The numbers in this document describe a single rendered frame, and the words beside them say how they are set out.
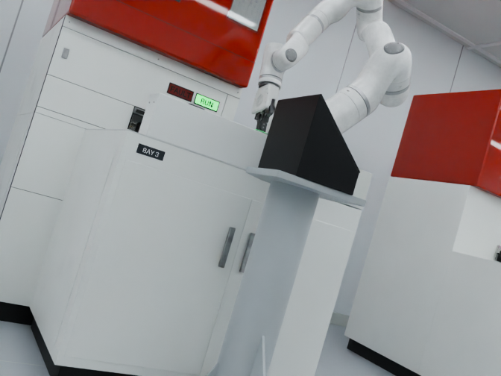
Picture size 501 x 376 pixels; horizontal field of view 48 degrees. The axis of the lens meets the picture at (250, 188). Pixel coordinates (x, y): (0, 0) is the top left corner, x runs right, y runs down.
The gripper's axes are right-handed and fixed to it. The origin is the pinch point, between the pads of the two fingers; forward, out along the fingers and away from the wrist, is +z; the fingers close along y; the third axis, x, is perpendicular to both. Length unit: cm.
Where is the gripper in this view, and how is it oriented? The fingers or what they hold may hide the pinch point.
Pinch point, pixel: (261, 127)
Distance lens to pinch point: 200.6
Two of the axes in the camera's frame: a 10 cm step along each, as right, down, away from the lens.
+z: -1.8, 9.6, -2.3
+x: 8.4, 2.7, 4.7
